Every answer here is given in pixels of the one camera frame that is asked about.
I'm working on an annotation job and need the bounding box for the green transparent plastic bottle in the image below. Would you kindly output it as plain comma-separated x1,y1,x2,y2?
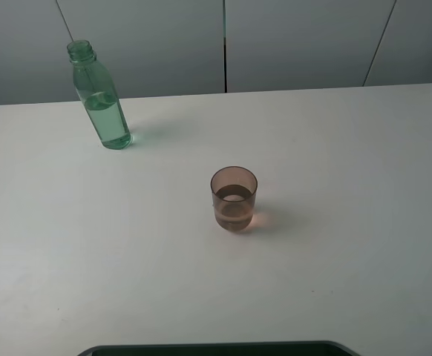
67,40,132,150

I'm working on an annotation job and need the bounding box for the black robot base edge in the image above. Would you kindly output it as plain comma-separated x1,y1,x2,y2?
81,340,356,356

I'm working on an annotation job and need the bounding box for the pink transparent cup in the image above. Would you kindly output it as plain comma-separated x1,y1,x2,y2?
210,165,258,233

